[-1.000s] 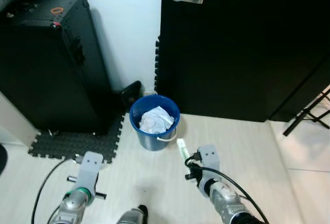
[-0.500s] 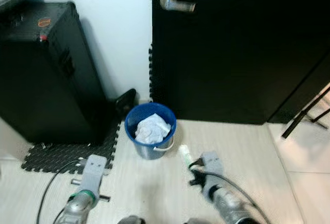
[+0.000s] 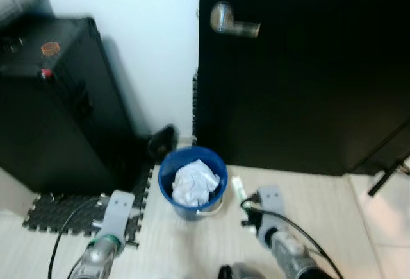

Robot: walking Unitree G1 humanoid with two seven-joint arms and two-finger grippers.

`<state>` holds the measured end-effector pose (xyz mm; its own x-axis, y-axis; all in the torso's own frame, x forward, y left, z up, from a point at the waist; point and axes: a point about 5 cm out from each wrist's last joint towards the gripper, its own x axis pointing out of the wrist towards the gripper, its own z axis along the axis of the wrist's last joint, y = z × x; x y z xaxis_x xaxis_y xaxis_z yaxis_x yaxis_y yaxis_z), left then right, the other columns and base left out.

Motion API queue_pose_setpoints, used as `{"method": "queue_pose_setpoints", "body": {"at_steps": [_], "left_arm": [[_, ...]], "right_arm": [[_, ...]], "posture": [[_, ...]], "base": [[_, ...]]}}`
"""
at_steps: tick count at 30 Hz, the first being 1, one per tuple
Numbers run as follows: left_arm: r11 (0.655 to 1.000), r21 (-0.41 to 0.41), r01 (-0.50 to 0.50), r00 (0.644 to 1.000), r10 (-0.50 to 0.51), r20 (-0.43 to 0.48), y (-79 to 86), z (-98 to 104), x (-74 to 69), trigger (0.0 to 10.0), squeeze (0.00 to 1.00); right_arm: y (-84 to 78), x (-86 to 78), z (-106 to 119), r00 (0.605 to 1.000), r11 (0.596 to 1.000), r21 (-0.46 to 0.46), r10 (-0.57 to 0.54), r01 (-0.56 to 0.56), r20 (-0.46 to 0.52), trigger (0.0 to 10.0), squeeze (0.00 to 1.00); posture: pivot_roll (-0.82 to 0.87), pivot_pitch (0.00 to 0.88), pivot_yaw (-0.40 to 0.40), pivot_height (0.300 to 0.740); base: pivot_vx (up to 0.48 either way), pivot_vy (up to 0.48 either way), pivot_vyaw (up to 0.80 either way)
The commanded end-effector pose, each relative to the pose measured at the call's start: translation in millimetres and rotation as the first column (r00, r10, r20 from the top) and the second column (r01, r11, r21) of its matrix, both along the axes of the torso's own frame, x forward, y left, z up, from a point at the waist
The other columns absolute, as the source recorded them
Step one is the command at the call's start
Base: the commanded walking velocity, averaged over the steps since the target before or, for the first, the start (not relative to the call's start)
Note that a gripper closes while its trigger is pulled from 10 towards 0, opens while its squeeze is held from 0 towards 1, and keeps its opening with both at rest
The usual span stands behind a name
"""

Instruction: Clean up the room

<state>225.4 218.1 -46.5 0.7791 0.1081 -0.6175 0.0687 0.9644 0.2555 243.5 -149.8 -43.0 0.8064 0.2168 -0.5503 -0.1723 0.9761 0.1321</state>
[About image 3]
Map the clear plastic wrapper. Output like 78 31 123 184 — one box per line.
231 176 248 201

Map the blue plastic bucket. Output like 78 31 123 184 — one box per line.
158 146 229 221

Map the white crumpled bag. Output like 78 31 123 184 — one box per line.
172 159 221 207

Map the robot right leg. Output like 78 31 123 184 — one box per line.
218 263 258 279

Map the black foam floor mat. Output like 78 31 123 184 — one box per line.
24 164 154 251

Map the black round object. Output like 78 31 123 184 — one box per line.
147 124 179 161

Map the black door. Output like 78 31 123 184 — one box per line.
192 0 410 177

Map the black metal rack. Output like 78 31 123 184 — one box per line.
367 154 410 196

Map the large black case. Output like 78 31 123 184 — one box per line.
0 15 151 196

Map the grey bag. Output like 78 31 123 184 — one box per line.
0 0 52 26

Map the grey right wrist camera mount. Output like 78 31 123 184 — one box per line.
255 186 286 235

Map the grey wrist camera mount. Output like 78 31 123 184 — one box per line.
101 190 135 241
255 186 286 235

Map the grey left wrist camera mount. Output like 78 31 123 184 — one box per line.
101 190 135 241

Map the silver door handle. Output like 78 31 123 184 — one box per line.
210 1 262 39

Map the orange ring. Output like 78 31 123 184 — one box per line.
41 42 61 56

